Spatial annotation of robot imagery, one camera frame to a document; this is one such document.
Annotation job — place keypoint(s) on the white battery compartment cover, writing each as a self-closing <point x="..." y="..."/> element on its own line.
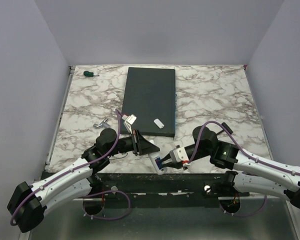
<point x="159" y="124"/>

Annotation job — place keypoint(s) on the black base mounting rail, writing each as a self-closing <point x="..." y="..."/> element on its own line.
<point x="149" y="190"/>

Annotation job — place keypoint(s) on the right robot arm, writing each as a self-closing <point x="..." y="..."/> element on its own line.
<point x="246" y="171"/>

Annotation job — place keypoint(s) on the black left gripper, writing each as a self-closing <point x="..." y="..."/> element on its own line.
<point x="141" y="146"/>

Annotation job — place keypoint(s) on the blue battery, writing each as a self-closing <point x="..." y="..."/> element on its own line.
<point x="157" y="159"/>
<point x="159" y="164"/>

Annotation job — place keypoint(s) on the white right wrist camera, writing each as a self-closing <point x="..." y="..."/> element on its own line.
<point x="179" y="155"/>

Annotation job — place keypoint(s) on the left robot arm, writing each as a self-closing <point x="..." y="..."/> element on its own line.
<point x="29" y="203"/>

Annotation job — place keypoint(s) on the silver metal bracket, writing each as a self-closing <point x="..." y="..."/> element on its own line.
<point x="103" y="124"/>

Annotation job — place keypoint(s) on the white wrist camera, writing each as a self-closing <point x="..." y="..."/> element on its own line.
<point x="128" y="121"/>
<point x="179" y="155"/>

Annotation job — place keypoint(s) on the green handled screwdriver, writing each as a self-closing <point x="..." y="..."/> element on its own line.
<point x="90" y="74"/>

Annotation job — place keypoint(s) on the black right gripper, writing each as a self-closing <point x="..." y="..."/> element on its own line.
<point x="176" y="165"/>

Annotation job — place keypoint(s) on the white remote control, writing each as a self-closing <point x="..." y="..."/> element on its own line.
<point x="155" y="157"/>

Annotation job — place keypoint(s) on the dark network switch box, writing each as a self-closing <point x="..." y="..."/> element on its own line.
<point x="149" y="94"/>

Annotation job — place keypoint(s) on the black plastic clip part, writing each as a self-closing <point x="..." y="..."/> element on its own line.
<point x="224" y="129"/>

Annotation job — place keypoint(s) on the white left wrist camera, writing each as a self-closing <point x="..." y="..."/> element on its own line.
<point x="128" y="121"/>

